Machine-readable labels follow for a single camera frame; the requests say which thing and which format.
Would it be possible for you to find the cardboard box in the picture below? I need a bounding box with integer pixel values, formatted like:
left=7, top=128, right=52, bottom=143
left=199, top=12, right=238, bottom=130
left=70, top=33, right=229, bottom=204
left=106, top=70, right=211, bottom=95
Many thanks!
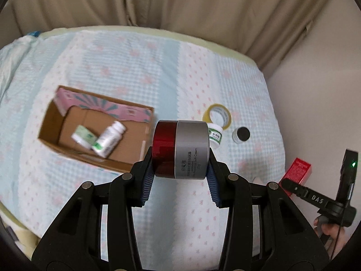
left=38, top=85, right=155, bottom=174

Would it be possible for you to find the person's right hand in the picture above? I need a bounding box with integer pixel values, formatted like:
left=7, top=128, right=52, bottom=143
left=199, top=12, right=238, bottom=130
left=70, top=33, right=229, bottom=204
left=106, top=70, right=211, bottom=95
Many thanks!
left=313, top=216, right=348, bottom=256

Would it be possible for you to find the checkered floral bed sheet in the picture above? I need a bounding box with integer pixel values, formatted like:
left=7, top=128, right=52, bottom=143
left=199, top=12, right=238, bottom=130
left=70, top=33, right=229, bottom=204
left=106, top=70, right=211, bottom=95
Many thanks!
left=0, top=26, right=289, bottom=239

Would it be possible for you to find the small green and white box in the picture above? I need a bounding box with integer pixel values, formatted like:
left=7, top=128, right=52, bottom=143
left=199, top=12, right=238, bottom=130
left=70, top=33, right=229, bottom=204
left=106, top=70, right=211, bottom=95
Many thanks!
left=71, top=125, right=97, bottom=150

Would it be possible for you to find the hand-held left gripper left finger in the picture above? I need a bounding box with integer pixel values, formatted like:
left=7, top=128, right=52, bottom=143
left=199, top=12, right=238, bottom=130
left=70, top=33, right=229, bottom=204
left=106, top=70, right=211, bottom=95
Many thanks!
left=32, top=146, right=155, bottom=271

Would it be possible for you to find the yellow tape roll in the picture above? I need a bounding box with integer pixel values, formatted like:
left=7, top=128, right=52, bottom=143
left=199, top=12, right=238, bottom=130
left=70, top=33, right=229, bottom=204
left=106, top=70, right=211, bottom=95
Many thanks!
left=203, top=103, right=233, bottom=129

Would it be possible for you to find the small white green-label jar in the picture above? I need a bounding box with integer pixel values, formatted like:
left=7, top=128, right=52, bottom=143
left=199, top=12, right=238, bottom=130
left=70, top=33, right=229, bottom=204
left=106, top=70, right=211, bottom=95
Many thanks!
left=208, top=124, right=224, bottom=150

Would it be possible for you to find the red and silver cream jar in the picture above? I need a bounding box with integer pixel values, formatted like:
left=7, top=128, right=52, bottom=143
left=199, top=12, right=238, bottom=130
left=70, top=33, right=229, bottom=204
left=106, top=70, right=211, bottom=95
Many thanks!
left=151, top=120, right=211, bottom=180

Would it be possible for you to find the white pill bottle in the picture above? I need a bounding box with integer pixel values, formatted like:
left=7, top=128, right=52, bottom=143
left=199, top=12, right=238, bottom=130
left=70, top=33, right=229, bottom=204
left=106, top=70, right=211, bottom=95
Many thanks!
left=91, top=121, right=126, bottom=159

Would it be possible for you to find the red carton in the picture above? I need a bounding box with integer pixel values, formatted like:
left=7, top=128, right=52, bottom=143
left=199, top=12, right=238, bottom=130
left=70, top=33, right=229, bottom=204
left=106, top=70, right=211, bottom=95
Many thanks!
left=278, top=157, right=313, bottom=197

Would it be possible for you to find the beige curtain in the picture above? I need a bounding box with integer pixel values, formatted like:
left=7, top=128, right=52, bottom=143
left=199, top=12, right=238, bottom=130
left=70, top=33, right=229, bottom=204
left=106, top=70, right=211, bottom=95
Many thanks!
left=8, top=0, right=339, bottom=70

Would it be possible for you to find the white jar with black lid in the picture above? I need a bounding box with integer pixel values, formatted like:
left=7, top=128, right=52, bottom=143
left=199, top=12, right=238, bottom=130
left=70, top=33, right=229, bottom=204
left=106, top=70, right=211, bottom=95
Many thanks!
left=232, top=127, right=250, bottom=144

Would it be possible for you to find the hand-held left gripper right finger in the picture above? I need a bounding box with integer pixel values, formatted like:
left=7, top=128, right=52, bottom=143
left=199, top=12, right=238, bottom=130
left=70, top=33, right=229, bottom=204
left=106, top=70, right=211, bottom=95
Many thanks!
left=206, top=147, right=331, bottom=271

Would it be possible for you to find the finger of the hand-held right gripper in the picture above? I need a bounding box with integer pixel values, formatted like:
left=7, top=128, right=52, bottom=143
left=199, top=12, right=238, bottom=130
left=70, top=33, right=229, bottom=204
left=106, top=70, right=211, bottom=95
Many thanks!
left=282, top=178, right=336, bottom=208

